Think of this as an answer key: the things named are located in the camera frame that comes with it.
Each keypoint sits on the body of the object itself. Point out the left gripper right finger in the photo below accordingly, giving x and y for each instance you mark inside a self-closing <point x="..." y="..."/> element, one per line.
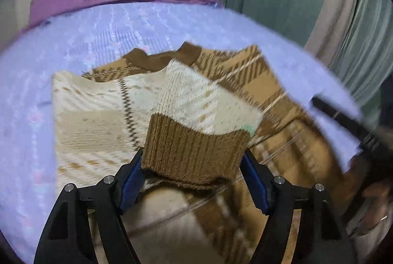
<point x="321" y="236"/>

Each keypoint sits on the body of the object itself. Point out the brown cream plaid knit sweater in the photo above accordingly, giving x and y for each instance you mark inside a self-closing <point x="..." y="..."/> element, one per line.
<point x="194" y="111"/>

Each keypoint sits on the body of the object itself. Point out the lavender floral bedspread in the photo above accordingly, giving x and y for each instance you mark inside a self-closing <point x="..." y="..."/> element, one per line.
<point x="79" y="42"/>

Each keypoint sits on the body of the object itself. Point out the purple pillow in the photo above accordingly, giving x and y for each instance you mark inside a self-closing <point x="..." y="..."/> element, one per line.
<point x="42" y="9"/>

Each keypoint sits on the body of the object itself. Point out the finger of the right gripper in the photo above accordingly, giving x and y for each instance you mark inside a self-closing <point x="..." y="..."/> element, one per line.
<point x="368" y="141"/>

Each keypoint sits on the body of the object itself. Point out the person's right hand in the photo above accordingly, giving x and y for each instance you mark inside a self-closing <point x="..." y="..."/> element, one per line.
<point x="377" y="196"/>

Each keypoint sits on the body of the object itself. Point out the beige sheer curtain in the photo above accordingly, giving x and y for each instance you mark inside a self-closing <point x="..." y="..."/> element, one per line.
<point x="330" y="29"/>

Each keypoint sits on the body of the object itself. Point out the purple folded bed sheet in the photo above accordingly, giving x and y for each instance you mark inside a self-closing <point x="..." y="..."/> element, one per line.
<point x="92" y="3"/>

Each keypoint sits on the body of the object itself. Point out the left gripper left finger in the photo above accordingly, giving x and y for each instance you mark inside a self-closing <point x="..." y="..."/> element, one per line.
<point x="66" y="237"/>

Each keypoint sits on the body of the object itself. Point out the green curtain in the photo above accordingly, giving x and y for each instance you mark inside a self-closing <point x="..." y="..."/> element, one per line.
<point x="364" y="61"/>

